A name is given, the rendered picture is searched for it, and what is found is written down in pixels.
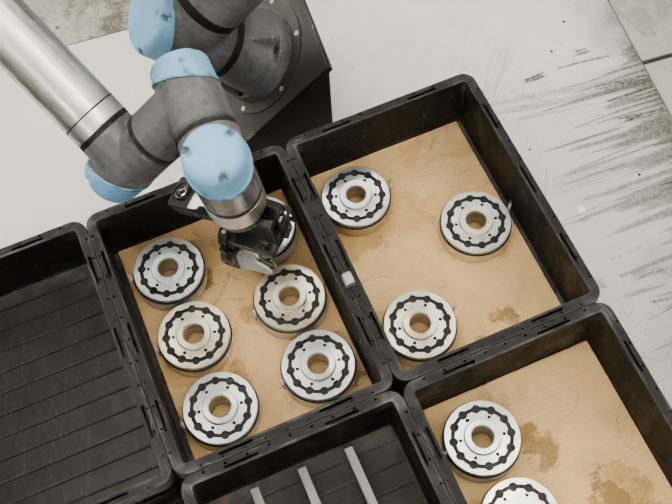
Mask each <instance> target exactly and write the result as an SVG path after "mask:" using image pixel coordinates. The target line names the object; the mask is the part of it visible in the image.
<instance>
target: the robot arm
mask: <svg viewBox="0 0 672 504"><path fill-rule="evenodd" d="M263 1H264V0H132V1H131V4H130V9H129V16H128V30H129V36H130V40H131V43H132V45H133V47H134V48H135V50H136V51H137V52H138V53H139V54H141V55H142V56H144V57H147V58H150V59H152V60H154V61H155V63H154V64H153V65H152V67H151V72H150V79H151V82H152V84H151V87H152V89H153V90H154V91H155V93H154V94H153V95H152V96H151V97H150V98H149V99H148V100H147V101H146V102H145V103H144V104H143V105H142V106H141V107H140V108H139V109H138V110H137V111H136V112H135V113H134V114H133V115H131V114H130V113H129V112H128V110H127V109H126V108H125V107H124V106H123V105H122V104H121V103H120V102H119V101H118V100H117V99H116V98H115V97H114V96H113V95H112V94H111V92H110V91H109V90H108V89H107V88H106V87H105V86H104V85H103V84H102V83H101V82H100V81H99V80H98V79H97V78H96V77H95V76H94V75H93V74H92V73H91V72H90V70H89V69H88V68H87V67H86V66H85V65H84V64H83V63H82V62H81V61H80V60H79V59H78V58H77V57H76V56H75V55H74V54H73V53H72V52H71V51H70V49H69V48H68V47H67V46H66V45H65V44H64V43H63V42H62V41H61V40H60V39H59V38H58V37H57V36H56V35H55V34H54V33H53V32H52V31H51V30H50V29H49V27H48V26H47V25H46V24H45V23H44V22H43V21H42V20H41V19H40V18H39V17H38V16H37V15H36V14H35V13H34V12H33V11H32V10H31V9H30V8H29V6H28V5H27V4H26V3H25V2H24V1H23V0H0V67H1V68H2V70H3V71H4V72H5V73H6V74H7V75H8V76H9V77H10V78H11V79H12V80H13V81H14V82H15V83H16V84H17V85H18V86H19V87H20V88H21V89H22V90H23V91H24V92H25V93H26V94H27V95H28V96H29V97H30V98H31V99H32V100H33V101H34V102H35V103H36V104H37V105H38V106H39V107H40V108H41V109H42V110H43V111H44V113H45V114H46V115H47V116H48V117H49V118H50V119H51V120H52V121H53V122H54V123H55V124H56V125H57V126H58V127H59V128H60V129H61V130H62V131H63V132H64V133H65V134H66V135H67V136H68V137H69V138H70V139H71V140H72V141H73V142H74V143H75V144H76V145H77V146H78V147H79V148H80V149H81V150H82V151H83V153H84V154H85V155H86V156H87V157H88V160H87V162H86V164H85V167H84V174H85V178H86V179H87V180H88V181H89V186H90V187H91V189H92V190H93V191H94V192H95V193H96V194H97V195H98V196H100V197H101V198H103V199H105V200H107V201H109V202H113V203H124V202H127V201H129V200H131V199H133V198H134V197H136V196H137V195H138V194H139V193H140V192H142V191H143V190H145V189H147V188H148V187H149V186H150V185H151V184H152V183H153V181H154V180H155V179H156V178H157V177H158V176H159V175H160V174H161V173H162V172H163V171H165V170H166V169H167V168H168V167H169V166H170V165H171V164H172V163H173V162H174V161H175V160H177V159H178V158H179V157H180V156H181V163H182V168H183V172H184V175H185V177H181V178H180V179H179V181H178V183H177V185H176V187H175V189H174V191H173V193H172V195H171V197H170V199H169V201H168V205H169V206H171V207H172V208H173V209H175V210H176V211H177V212H179V213H180V214H184V215H188V216H192V217H197V218H201V219H205V220H209V221H214V222H215V223H216V224H218V225H219V226H220V229H219V231H218V243H219V245H221V246H220V248H219V251H220V257H221V261H222V263H224V264H226V265H229V266H232V267H234V268H237V269H240V270H243V271H248V270H252V271H256V272H260V273H264V274H271V273H272V270H271V269H270V268H269V267H267V266H266V265H264V264H263V263H265V264H268V265H271V266H273V267H276V268H278V264H277V262H276V260H275V257H276V254H277V252H278V249H279V248H280V246H281V244H282V242H283V241H284V240H283V238H286V239H289V235H290V233H291V231H292V228H293V227H292V224H291V222H290V221H292V222H295V223H297V219H296V217H295V214H294V211H293V208H292V207H289V206H286V205H283V204H281V203H279V202H276V201H273V200H270V199H267V197H266V192H265V189H264V187H263V184H262V182H261V179H260V176H259V174H258V172H257V170H256V167H255V165H254V162H253V157H252V154H251V151H250V148H249V146H248V145H247V143H246V142H245V140H244V138H243V136H242V133H241V131H240V128H239V126H238V125H237V123H236V120H235V118H234V115H233V113H232V110H231V108H230V106H229V103H228V101H227V98H226V96H225V94H224V91H223V89H224V90H225V91H226V92H227V93H229V94H230V95H231V96H233V97H235V98H237V99H240V100H244V101H247V102H255V101H258V100H261V99H263V98H264V97H266V96H267V95H269V94H270V93H271V92H272V91H273V90H274V89H275V88H276V87H277V85H278V84H279V82H280V81H281V79H282V77H283V75H284V73H285V71H286V69H287V66H288V63H289V59H290V54H291V43H292V42H291V32H290V28H289V25H288V23H287V21H286V19H285V18H284V16H283V15H282V14H281V13H280V12H278V11H276V10H274V9H271V8H269V7H266V6H261V5H260V4H261V3H262V2H263ZM222 88H223V89H222ZM282 210H284V211H286V214H283V213H282ZM290 214H291V216H292V217H291V216H290ZM282 237H283V238H282ZM254 253H255V254H258V256H259V258H260V260H261V262H262V263H261V262H259V261H258V260H257V259H256V256H255V254H254ZM263 256H265V257H268V258H271V260H272V261H269V260H266V259H264V258H263Z"/></svg>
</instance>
